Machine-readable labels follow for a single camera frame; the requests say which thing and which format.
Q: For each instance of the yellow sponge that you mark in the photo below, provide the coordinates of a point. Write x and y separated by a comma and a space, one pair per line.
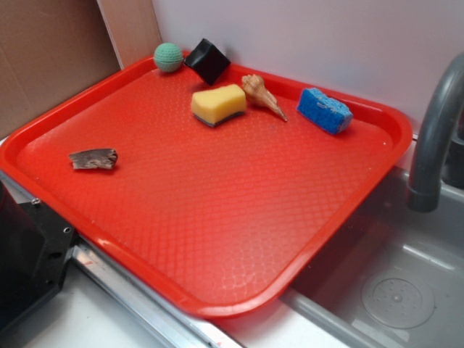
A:
215, 106

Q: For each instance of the black box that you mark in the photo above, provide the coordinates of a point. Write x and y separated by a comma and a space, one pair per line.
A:
207, 61

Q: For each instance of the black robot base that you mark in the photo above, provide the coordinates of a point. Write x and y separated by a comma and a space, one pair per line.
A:
36, 245

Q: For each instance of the red plastic tray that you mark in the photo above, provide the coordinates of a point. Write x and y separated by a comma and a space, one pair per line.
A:
218, 220

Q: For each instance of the spiral seashell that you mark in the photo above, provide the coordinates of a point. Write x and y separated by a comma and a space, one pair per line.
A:
257, 94

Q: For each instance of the blue sponge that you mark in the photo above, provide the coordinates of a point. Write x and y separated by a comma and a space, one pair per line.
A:
327, 113

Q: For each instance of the brown bark piece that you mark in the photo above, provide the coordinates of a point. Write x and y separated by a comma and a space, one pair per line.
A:
94, 159

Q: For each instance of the green dimpled ball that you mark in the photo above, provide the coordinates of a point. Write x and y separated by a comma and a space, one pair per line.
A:
168, 57

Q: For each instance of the grey sink basin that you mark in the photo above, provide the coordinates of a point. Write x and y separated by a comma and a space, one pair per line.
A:
389, 277

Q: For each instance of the grey faucet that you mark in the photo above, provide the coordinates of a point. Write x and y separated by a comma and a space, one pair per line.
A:
438, 155

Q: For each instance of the brown cardboard panel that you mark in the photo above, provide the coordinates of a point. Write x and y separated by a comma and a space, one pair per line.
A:
53, 50

